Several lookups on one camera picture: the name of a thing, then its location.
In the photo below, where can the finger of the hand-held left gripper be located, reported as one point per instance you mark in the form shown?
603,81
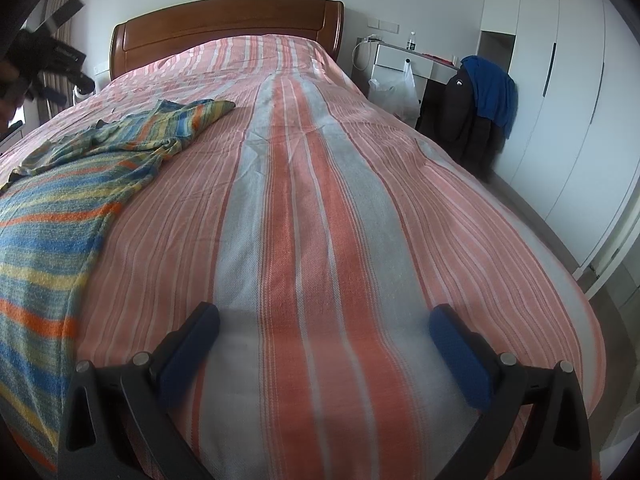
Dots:
82,84
50,96

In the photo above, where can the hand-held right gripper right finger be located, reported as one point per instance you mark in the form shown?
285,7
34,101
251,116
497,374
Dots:
460,360

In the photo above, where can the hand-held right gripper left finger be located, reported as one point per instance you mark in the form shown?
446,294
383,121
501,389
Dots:
187,355

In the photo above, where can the striped knit sweater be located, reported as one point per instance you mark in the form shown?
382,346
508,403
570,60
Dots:
60,220

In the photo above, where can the wooden headboard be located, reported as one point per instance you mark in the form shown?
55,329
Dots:
225,22

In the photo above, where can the pink striped bedspread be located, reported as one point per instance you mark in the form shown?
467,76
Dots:
325,210

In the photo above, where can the black jacket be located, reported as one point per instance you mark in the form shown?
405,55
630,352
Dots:
455,115

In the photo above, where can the blue cloth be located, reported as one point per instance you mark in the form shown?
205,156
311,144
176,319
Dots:
492,90

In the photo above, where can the white plastic bag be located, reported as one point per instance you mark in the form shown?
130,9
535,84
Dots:
402,92

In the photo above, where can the white wardrobe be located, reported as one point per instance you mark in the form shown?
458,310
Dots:
565,85

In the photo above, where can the red object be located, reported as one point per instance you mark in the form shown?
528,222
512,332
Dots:
435,56

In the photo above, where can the white desk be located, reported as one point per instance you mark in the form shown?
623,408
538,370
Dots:
400,57

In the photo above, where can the clear water bottle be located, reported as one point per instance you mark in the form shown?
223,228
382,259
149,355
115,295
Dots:
411,42

